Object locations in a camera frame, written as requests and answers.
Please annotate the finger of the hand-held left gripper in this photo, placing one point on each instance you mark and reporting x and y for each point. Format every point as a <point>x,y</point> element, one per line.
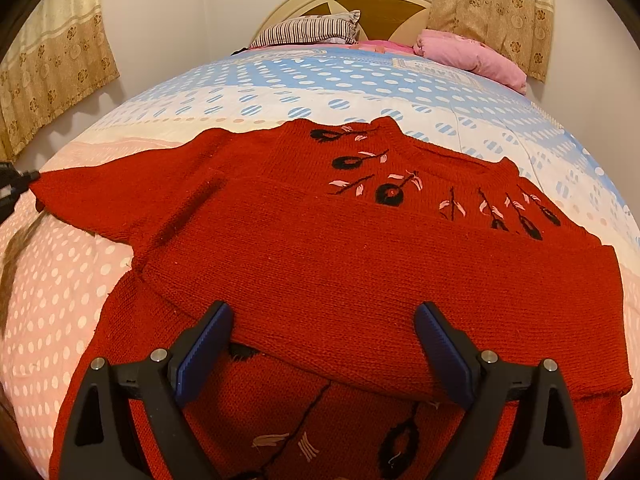
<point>15,182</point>

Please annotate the red knitted sweater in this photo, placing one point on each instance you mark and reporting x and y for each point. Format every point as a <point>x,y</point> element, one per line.
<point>325,260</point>

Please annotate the striped pillow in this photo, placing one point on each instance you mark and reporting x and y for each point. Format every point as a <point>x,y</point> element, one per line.
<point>300,27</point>

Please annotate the pink pillow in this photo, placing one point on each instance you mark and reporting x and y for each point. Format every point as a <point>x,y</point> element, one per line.
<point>475,57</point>

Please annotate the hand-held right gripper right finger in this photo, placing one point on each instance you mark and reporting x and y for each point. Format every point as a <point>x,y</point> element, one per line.
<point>445,350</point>

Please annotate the beige floral curtain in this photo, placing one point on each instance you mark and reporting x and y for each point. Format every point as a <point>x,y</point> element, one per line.
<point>50,60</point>
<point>490,5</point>

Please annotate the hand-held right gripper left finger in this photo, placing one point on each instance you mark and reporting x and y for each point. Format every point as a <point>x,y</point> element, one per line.
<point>205,345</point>

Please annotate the dotted bed sheet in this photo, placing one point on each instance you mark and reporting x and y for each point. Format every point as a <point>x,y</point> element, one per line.
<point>350,90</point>

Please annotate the cream wooden headboard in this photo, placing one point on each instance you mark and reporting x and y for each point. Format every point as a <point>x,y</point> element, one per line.
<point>310,0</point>

